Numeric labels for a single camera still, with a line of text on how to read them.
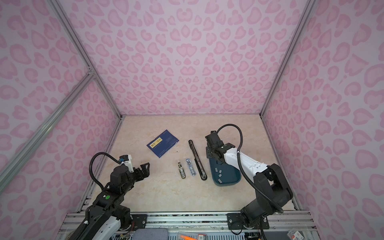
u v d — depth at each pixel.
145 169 0.74
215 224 0.74
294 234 0.68
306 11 0.71
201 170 0.89
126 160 0.71
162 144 1.01
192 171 0.90
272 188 0.43
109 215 0.54
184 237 0.69
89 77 0.89
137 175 0.71
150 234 0.68
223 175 0.88
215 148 0.65
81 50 0.82
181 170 0.90
